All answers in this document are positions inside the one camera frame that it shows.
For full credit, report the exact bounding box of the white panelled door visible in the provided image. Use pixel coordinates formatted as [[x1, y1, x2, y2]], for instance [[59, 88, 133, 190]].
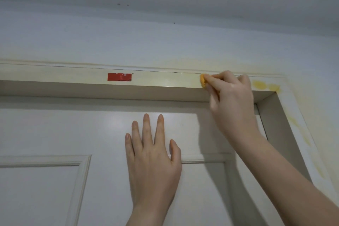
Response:
[[0, 96, 285, 226]]

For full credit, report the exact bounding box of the red tape strip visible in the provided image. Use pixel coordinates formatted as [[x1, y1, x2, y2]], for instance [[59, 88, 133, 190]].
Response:
[[107, 73, 132, 82]]

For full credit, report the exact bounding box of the person's right hand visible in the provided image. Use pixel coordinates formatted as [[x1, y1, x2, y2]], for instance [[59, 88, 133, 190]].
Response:
[[200, 70, 261, 147]]

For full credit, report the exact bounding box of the person's left hand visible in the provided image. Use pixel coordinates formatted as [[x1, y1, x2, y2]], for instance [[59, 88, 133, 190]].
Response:
[[125, 113, 183, 211]]

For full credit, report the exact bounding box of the person's right forearm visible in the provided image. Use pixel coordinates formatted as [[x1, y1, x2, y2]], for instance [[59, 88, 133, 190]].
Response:
[[228, 128, 339, 226]]

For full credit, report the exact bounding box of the person's left forearm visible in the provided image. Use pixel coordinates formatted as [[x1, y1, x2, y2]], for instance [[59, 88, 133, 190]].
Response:
[[122, 203, 171, 226]]

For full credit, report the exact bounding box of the yellow cleaning sponge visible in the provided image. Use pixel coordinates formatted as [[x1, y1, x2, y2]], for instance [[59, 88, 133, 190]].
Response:
[[200, 74, 220, 98]]

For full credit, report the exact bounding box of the cream door frame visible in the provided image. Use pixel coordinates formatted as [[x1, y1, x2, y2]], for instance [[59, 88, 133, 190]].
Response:
[[0, 60, 339, 208]]

